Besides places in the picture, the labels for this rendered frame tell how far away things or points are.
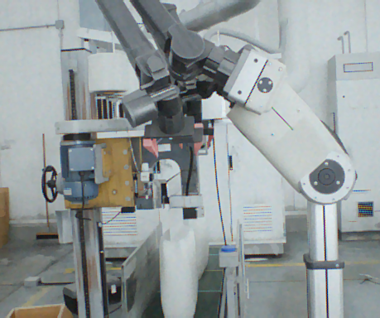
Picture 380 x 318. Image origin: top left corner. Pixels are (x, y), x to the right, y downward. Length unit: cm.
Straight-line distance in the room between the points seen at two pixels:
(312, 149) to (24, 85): 577
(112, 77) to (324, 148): 96
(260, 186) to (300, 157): 353
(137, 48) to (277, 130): 41
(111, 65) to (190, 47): 90
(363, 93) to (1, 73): 473
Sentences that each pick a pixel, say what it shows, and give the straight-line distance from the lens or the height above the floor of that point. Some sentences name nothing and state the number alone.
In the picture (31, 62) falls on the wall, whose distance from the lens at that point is 675.
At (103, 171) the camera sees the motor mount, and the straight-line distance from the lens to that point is 198.
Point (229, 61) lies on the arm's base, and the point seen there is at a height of 149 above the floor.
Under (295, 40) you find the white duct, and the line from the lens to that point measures 517.
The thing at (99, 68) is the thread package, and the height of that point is 162.
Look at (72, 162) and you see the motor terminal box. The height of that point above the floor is 125.
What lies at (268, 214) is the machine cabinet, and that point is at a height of 48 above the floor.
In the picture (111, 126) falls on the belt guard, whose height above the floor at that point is 139.
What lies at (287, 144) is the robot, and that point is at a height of 130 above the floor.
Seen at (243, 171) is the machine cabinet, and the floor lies 93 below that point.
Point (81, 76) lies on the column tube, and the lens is 222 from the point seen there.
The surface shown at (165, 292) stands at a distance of 242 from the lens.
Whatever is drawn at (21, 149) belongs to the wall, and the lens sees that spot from 676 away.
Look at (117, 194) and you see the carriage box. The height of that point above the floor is 108.
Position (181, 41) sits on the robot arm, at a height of 154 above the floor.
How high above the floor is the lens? 134
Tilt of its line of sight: 3 degrees down
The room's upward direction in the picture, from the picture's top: 3 degrees counter-clockwise
